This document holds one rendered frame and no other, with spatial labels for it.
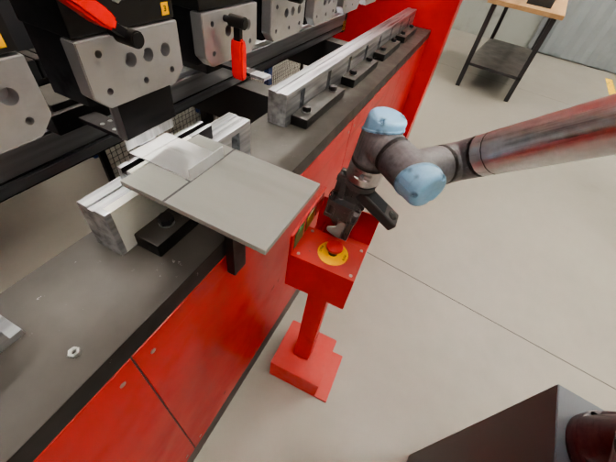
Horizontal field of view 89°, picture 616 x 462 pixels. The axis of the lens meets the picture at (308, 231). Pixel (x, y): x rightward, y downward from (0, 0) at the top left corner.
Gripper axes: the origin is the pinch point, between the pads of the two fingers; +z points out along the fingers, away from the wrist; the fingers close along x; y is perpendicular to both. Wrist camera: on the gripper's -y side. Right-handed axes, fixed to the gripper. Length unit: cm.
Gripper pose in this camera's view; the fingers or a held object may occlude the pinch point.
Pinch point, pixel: (344, 240)
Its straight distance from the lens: 83.0
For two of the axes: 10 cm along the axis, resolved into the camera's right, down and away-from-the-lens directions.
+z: -2.0, 6.5, 7.3
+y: -8.9, -4.3, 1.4
